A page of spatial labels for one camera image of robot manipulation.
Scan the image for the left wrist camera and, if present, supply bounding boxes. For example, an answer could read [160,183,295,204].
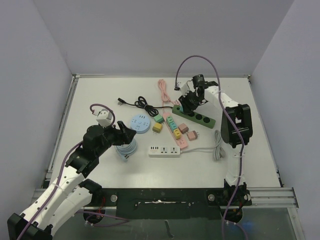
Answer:
[96,109,113,128]

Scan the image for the white power strip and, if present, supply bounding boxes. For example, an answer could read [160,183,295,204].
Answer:
[148,145,181,158]

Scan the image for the yellow USB charger plug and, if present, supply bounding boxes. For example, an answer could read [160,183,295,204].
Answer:
[152,122,163,134]

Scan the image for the pink USB charger plug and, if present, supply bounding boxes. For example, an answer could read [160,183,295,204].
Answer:
[178,123,189,134]

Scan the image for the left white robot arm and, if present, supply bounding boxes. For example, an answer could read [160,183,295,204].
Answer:
[7,121,137,240]

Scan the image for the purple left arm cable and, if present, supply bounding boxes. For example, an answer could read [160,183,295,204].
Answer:
[14,103,131,240]

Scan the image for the round blue power strip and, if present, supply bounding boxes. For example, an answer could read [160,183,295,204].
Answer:
[130,114,151,134]

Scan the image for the green power strip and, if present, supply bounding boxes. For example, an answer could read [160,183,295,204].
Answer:
[171,105,216,129]

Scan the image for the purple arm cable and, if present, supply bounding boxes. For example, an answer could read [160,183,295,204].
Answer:
[14,103,131,240]
[174,55,250,240]

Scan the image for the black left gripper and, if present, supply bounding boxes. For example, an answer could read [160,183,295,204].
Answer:
[95,121,136,157]

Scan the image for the coiled light blue cable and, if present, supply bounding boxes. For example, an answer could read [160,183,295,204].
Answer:
[114,138,138,163]

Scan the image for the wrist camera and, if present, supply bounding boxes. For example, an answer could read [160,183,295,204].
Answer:
[174,80,193,99]
[96,109,113,128]

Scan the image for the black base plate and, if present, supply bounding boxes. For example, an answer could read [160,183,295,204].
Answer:
[85,187,252,220]

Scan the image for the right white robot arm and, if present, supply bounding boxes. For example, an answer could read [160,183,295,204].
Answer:
[175,74,253,188]

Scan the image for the teal USB charger plug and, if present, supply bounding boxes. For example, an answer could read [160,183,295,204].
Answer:
[169,121,178,130]

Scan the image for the grey coiled cable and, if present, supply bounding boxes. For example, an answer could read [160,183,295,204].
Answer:
[180,129,227,162]

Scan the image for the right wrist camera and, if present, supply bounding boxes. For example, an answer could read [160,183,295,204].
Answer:
[174,80,193,99]

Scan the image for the pink power strip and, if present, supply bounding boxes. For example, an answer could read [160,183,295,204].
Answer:
[162,112,189,150]

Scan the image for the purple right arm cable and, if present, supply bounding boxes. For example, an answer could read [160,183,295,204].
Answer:
[174,55,250,240]

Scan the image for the pink cable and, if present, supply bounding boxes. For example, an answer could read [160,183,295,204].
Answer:
[157,79,181,115]

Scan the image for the black coiled cable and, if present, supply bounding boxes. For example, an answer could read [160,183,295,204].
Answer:
[116,96,173,117]

